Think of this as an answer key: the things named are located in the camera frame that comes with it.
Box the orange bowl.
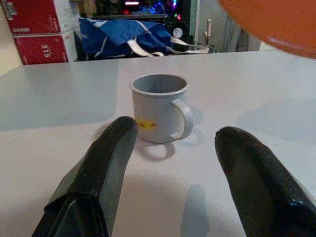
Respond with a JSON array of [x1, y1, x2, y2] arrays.
[[218, 0, 316, 60]]

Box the blue bag with white straps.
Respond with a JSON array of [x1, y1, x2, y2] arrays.
[[79, 17, 210, 60]]

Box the large red white cardboard box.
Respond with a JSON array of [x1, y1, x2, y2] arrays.
[[0, 0, 75, 36]]

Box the grey mug with yellow print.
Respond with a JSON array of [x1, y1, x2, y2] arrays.
[[131, 74, 194, 144]]

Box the red box with number print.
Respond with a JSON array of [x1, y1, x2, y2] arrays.
[[13, 31, 77, 66]]

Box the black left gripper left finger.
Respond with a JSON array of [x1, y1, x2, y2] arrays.
[[32, 116, 139, 237]]

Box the black computer case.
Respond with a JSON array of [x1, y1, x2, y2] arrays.
[[95, 0, 192, 48]]

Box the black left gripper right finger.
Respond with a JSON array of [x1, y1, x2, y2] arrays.
[[214, 126, 316, 237]]

